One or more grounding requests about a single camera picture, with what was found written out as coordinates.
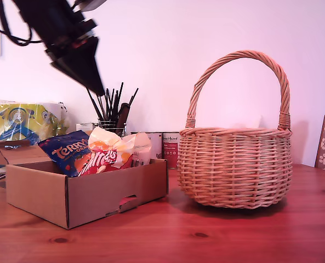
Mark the open cardboard box with flap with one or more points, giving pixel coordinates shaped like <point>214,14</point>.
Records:
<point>22,154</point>

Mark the red Maltesers bag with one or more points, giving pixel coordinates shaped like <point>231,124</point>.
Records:
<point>107,161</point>

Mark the red and white tin can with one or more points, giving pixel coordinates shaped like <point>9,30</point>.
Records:
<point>170,146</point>

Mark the yellow plastic wrapped package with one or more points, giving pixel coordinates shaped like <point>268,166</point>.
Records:
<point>17,120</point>

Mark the small white carton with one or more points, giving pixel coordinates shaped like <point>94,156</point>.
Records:
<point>85,128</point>

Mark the blue Terry's chocolate bag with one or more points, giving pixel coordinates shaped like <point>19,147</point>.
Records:
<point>66,154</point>

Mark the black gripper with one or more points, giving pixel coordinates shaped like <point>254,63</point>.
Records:
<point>66,33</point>

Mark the glass jar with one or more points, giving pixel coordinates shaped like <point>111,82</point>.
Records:
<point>111,125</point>

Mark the brown cardboard box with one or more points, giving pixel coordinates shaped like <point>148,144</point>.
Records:
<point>96,197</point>

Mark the white orange crumpled bag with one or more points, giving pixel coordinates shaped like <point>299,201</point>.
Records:
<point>104,137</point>

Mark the pink paper slip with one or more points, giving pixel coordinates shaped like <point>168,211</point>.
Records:
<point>126,201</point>

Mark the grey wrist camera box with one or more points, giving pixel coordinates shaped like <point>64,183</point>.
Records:
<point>92,4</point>

